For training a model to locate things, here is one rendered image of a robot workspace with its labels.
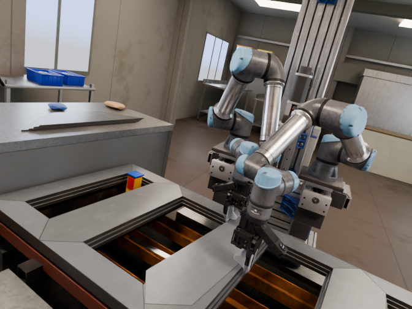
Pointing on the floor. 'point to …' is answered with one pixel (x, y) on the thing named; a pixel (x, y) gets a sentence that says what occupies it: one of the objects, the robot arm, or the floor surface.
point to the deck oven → (385, 100)
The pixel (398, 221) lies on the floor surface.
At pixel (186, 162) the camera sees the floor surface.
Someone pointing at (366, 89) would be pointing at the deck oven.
